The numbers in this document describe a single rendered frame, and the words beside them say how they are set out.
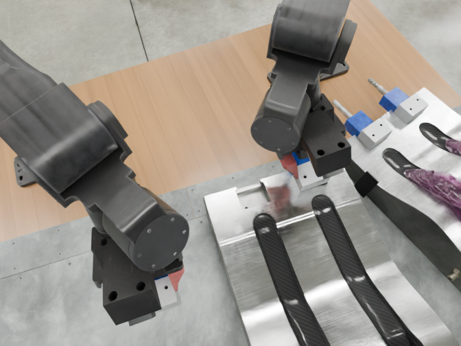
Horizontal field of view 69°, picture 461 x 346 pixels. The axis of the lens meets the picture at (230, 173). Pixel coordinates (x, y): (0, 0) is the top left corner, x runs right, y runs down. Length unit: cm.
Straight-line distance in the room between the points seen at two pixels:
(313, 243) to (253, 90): 41
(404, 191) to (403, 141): 12
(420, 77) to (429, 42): 146
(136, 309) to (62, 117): 18
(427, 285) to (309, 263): 24
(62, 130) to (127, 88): 57
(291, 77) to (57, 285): 54
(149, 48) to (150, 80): 128
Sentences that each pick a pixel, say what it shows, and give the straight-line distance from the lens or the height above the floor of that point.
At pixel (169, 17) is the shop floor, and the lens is 233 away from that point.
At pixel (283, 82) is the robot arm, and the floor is 115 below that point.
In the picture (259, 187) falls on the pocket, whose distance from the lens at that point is 62.
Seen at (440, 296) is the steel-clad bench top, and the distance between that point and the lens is 74.
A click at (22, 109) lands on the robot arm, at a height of 121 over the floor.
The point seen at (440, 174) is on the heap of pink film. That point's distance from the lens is 70.
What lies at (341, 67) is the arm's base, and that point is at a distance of 91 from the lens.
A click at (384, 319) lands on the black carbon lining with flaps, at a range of 57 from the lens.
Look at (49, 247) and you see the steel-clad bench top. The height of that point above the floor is 80.
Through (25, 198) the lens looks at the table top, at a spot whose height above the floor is 80.
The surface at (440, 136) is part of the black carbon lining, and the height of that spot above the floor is 85.
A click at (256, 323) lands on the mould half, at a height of 89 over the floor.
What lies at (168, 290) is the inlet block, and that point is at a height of 96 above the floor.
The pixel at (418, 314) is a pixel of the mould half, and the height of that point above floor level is 92.
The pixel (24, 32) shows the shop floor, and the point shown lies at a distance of 253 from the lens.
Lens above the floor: 143
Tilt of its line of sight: 63 degrees down
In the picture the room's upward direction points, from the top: straight up
